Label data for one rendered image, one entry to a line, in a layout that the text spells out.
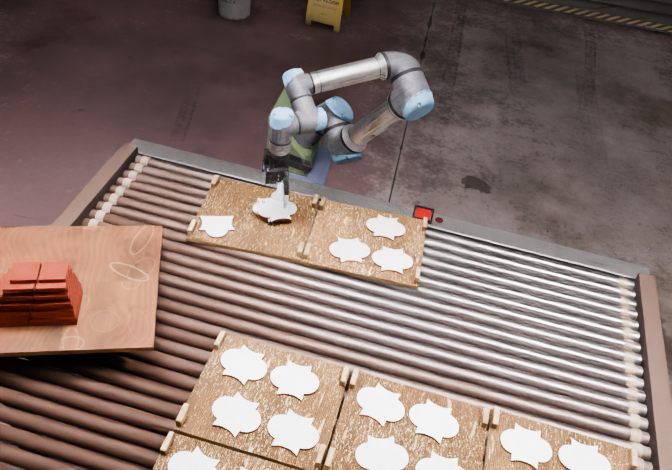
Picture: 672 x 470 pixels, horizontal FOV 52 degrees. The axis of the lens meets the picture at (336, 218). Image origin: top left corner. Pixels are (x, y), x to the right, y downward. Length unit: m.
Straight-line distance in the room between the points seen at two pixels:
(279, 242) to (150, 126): 2.34
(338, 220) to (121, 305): 0.87
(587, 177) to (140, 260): 3.32
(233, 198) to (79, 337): 0.85
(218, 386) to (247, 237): 0.62
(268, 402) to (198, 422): 0.20
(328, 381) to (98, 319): 0.69
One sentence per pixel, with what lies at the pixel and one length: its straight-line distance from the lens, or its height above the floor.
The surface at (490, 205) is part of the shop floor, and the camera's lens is 4.34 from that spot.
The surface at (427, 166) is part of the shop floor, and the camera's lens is 4.51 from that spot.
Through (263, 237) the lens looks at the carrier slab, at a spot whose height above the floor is 0.94.
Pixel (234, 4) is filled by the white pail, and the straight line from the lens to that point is 5.90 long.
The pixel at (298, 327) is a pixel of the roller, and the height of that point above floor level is 0.92.
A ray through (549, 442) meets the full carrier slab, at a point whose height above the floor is 0.94.
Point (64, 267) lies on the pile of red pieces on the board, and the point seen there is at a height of 1.21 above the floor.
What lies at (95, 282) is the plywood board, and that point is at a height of 1.04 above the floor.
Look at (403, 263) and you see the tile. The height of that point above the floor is 0.94.
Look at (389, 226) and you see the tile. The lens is 2.57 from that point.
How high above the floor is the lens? 2.64
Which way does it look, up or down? 41 degrees down
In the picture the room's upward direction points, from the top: 8 degrees clockwise
